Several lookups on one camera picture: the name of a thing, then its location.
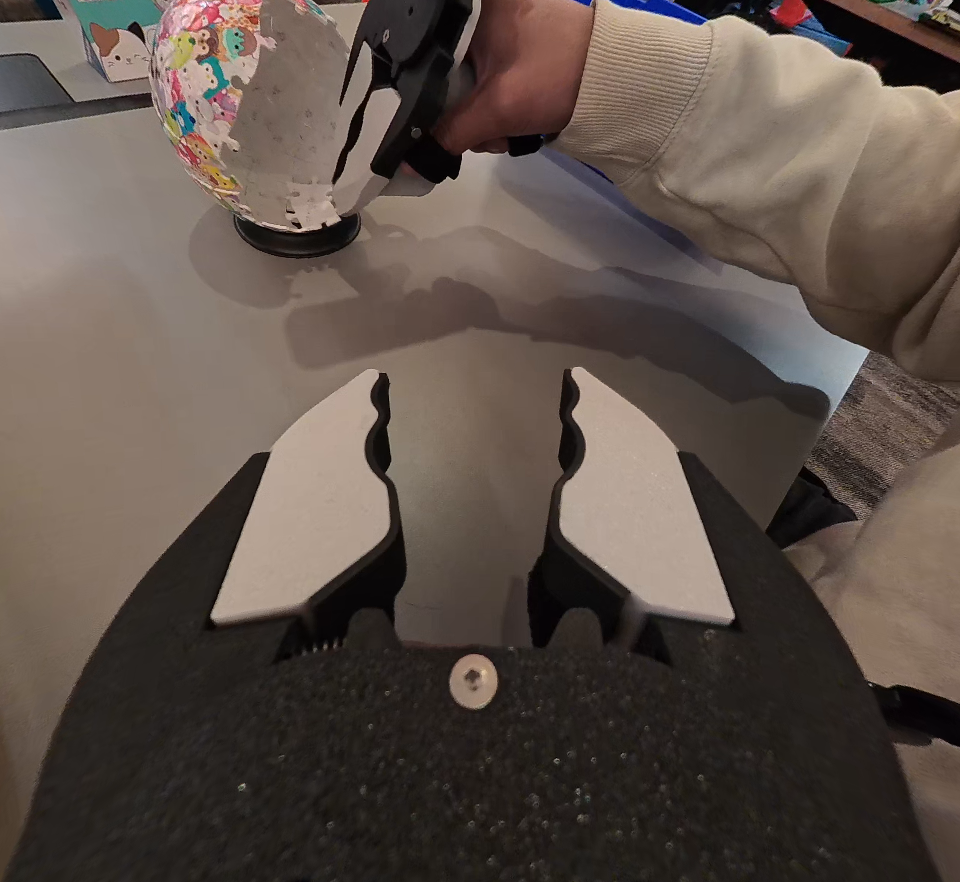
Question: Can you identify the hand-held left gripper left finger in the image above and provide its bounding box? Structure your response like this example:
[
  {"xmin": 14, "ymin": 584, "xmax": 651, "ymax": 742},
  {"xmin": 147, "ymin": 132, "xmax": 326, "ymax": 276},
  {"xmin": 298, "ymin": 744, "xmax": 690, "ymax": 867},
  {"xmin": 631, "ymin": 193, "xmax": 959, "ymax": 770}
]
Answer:
[{"xmin": 210, "ymin": 369, "xmax": 407, "ymax": 645}]

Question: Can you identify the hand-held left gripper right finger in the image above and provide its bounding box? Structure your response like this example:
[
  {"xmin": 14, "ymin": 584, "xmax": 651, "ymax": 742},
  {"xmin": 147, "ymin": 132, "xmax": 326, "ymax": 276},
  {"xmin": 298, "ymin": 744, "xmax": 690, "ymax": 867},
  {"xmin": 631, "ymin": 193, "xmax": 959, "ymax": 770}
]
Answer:
[{"xmin": 527, "ymin": 367, "xmax": 736, "ymax": 651}]

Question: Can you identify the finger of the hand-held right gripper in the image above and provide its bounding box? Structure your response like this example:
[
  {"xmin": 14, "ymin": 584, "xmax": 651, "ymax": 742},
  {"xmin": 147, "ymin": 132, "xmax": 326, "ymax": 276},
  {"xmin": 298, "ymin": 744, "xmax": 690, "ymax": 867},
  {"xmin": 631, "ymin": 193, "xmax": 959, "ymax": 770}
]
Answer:
[
  {"xmin": 330, "ymin": 83, "xmax": 407, "ymax": 217},
  {"xmin": 339, "ymin": 42, "xmax": 377, "ymax": 109}
]

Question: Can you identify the round black ball stand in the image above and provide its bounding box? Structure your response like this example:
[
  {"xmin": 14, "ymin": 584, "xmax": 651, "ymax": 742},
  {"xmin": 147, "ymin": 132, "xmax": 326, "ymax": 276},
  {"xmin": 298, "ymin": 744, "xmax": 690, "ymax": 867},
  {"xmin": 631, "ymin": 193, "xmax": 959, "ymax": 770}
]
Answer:
[{"xmin": 233, "ymin": 211, "xmax": 363, "ymax": 259}]

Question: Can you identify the colourful puzzle ball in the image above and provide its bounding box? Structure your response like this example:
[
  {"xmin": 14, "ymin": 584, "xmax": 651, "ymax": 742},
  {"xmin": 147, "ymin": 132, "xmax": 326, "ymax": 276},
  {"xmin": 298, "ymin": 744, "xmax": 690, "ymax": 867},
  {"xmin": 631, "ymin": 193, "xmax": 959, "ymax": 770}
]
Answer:
[{"xmin": 148, "ymin": 0, "xmax": 363, "ymax": 233}]

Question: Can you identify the person's right forearm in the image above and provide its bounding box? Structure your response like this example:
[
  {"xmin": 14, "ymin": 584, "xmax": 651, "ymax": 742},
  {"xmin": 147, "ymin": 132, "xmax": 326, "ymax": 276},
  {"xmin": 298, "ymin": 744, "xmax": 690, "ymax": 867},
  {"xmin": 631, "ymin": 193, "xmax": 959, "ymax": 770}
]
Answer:
[{"xmin": 546, "ymin": 0, "xmax": 960, "ymax": 382}]

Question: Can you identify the person's right hand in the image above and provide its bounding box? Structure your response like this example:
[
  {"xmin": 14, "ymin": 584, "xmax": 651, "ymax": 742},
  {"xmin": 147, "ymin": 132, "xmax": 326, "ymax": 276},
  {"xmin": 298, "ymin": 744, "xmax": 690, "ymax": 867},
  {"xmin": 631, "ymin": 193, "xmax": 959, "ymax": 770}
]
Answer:
[{"xmin": 431, "ymin": 0, "xmax": 598, "ymax": 156}]

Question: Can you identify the black bag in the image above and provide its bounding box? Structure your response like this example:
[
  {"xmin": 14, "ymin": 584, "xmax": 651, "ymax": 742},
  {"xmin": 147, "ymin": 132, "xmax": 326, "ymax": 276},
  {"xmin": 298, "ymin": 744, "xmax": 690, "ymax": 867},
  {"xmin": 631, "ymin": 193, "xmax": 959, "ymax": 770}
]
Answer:
[{"xmin": 765, "ymin": 466, "xmax": 858, "ymax": 549}]

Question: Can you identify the wooden table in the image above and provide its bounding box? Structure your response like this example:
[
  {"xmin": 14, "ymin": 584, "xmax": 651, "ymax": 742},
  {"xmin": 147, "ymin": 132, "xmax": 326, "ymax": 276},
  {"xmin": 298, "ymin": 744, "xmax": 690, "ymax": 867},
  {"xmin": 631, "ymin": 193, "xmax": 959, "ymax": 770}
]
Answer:
[{"xmin": 763, "ymin": 0, "xmax": 960, "ymax": 66}]

